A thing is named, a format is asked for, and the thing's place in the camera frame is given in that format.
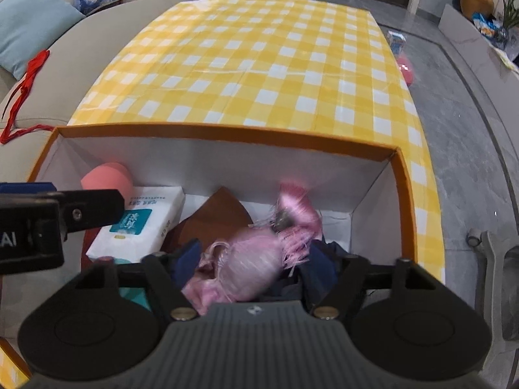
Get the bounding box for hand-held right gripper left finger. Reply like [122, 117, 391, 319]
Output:
[73, 238, 202, 322]

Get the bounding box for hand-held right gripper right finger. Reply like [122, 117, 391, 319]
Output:
[310, 251, 442, 320]

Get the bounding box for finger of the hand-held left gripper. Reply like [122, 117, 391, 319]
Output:
[53, 189, 127, 234]
[0, 182, 56, 196]

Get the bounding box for dark blue cloth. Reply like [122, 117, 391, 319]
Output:
[280, 240, 354, 305]

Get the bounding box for pink egg-shaped sponge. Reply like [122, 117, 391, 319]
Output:
[80, 162, 135, 200]

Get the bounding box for white tissue pack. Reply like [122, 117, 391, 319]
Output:
[85, 186, 187, 265]

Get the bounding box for dark red leather pieces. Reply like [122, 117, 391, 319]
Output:
[165, 186, 255, 261]

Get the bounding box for pink tassel pouch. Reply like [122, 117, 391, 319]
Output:
[180, 180, 325, 317]

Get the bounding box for teal cloth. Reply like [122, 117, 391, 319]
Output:
[117, 286, 154, 313]

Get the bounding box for orange cardboard box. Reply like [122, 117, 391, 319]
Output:
[26, 124, 418, 292]

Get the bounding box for red ribbon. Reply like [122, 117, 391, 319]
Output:
[0, 49, 53, 145]

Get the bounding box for beige sofa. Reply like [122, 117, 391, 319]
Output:
[0, 0, 224, 181]

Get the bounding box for grey chair base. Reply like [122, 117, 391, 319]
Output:
[465, 229, 519, 342]

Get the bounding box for light blue pillow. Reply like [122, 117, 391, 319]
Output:
[0, 0, 87, 81]

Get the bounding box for yellow checked tablecloth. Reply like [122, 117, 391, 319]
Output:
[67, 0, 447, 289]

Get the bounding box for red ball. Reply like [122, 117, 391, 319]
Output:
[396, 57, 417, 87]

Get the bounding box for small blue carton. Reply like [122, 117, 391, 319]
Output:
[385, 30, 408, 56]

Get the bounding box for white television cabinet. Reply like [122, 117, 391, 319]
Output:
[439, 4, 519, 130]

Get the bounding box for blue snack bag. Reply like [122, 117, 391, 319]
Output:
[471, 12, 500, 38]

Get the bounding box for gold vase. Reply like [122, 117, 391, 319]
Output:
[460, 0, 496, 19]

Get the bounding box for green potted plant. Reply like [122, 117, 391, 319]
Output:
[492, 0, 519, 51]

